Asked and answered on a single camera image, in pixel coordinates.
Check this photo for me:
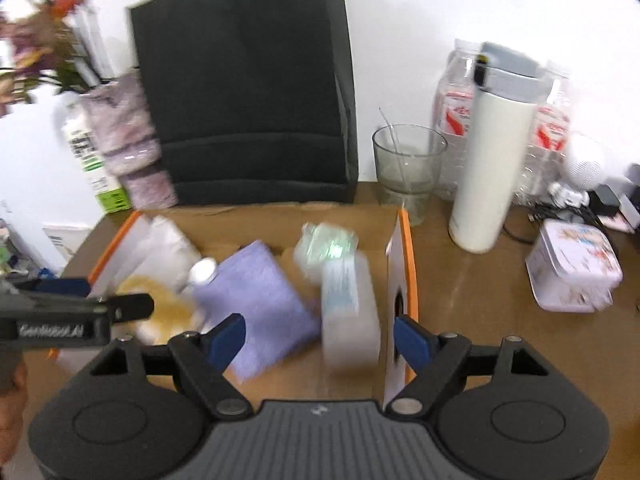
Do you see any brown wooden desktop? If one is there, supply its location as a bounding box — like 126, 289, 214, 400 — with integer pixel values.
15, 180, 640, 480

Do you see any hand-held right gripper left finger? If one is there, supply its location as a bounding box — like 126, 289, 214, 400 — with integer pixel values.
90, 312, 253, 422

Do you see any black paper bag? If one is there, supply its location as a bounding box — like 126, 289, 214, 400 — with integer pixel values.
126, 0, 360, 207

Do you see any clear plastic water bottle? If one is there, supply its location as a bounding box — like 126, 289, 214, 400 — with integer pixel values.
432, 37, 493, 201
512, 60, 573, 206

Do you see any white tissue pack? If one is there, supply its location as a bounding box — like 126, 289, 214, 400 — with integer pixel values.
320, 252, 382, 373

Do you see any black charger cable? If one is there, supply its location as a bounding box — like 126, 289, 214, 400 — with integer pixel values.
502, 200, 608, 246

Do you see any green wrapped packet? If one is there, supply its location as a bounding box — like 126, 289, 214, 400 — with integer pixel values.
295, 222, 360, 281

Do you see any blue white clutter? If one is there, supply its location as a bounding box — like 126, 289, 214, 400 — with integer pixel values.
0, 217, 43, 283

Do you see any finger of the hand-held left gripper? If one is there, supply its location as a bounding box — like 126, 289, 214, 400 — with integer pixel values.
105, 293, 155, 326
15, 277, 92, 302

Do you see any white thermos bottle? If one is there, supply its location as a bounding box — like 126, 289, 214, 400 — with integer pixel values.
448, 41, 548, 254

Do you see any purple patterned wrapped vase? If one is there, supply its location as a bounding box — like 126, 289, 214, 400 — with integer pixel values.
80, 72, 180, 211

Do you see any white storage box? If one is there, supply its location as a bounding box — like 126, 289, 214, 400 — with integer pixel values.
42, 222, 93, 272

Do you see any white round speaker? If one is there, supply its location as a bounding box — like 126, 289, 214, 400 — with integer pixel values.
547, 132, 608, 206

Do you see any pink flower bouquet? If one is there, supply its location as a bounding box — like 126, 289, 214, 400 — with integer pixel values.
0, 0, 97, 111

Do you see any clear glass stirrer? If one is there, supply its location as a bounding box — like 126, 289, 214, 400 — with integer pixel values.
378, 107, 416, 196

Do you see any white green drink carton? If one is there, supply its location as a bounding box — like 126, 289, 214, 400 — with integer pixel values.
59, 100, 132, 213

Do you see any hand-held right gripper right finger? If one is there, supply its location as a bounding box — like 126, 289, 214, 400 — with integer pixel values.
384, 316, 551, 417

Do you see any white plastic bag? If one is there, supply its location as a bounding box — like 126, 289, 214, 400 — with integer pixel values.
525, 219, 624, 313

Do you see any clear glass cup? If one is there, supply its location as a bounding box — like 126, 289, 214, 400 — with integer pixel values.
372, 124, 448, 227

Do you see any person's left forearm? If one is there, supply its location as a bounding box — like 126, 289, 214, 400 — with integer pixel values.
0, 360, 28, 466

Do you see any red cardboard box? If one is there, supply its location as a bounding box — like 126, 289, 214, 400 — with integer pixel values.
47, 202, 419, 411

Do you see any purple cloth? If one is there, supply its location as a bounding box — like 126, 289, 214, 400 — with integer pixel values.
192, 240, 321, 383

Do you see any white plastic packet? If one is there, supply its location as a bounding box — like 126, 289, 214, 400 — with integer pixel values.
107, 215, 203, 291

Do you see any yellow food packet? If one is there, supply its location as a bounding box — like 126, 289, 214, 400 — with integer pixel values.
115, 275, 196, 346

